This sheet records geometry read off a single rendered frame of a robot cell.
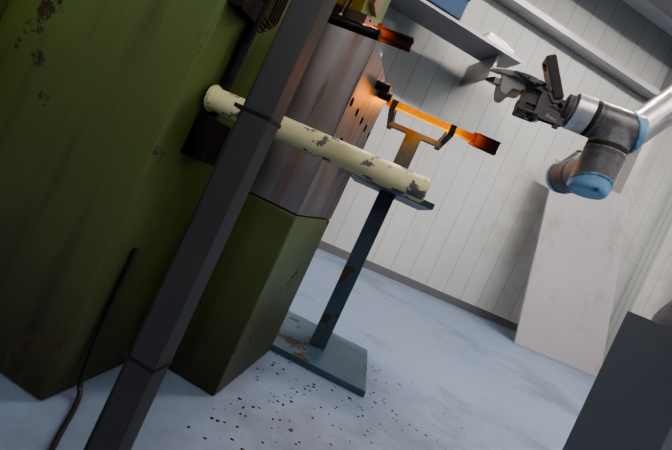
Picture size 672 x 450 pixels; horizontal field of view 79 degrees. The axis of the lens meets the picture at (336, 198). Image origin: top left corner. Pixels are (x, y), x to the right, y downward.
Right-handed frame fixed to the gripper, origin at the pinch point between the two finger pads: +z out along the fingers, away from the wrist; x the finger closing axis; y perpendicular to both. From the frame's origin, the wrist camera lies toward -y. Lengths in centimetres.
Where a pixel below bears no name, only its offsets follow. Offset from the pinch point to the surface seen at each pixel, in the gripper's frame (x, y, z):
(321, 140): -39, 37, 22
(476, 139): 34.3, 8.5, -4.3
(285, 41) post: -60, 30, 25
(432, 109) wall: 306, -72, 37
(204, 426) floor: -26, 100, 23
